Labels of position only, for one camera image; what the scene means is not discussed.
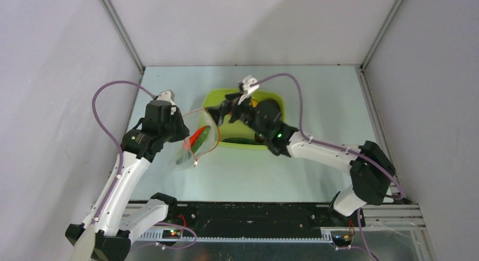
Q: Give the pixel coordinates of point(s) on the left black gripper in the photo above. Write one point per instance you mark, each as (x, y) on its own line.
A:
(183, 130)

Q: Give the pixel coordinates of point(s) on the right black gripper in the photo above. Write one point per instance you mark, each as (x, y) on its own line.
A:
(227, 109)

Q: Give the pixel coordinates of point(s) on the clear zip bag orange zipper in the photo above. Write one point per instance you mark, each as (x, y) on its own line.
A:
(194, 120)

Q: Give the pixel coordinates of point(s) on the orange carrot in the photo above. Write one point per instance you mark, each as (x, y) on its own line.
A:
(193, 138)

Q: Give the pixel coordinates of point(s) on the long green cucumber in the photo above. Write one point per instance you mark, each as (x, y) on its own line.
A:
(185, 155)

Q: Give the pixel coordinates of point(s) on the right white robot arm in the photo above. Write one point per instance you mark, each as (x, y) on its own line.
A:
(369, 168)

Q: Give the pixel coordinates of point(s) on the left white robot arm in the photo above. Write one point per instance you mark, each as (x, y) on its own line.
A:
(104, 234)

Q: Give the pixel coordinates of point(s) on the lime green plastic basin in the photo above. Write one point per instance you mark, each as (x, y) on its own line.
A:
(238, 129)

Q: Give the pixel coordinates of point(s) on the short dark green cucumber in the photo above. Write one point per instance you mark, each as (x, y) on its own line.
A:
(241, 141)

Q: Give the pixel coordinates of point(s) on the yellow corn cob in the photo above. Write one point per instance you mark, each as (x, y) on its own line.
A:
(253, 102)

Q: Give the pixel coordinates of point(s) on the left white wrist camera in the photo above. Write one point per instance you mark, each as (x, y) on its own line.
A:
(168, 96)

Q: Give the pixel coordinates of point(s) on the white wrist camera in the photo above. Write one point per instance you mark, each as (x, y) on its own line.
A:
(247, 86)
(168, 96)

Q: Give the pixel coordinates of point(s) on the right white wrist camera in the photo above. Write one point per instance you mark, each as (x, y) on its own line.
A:
(247, 86)

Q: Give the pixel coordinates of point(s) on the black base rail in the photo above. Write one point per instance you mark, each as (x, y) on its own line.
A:
(259, 220)

